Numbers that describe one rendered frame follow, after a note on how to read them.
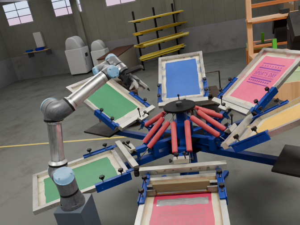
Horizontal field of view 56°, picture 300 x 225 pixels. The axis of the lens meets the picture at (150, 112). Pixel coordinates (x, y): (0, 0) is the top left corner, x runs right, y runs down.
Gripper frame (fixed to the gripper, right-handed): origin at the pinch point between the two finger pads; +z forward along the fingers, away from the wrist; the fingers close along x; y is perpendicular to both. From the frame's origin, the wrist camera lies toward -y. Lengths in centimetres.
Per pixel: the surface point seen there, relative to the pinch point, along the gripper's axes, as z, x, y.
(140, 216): 50, -9, 66
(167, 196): 50, -34, 55
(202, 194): 66, -41, 36
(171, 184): 47, -32, 45
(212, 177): 62, -57, 27
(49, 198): -13, -12, 125
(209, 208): 76, -30, 35
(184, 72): -61, -185, -1
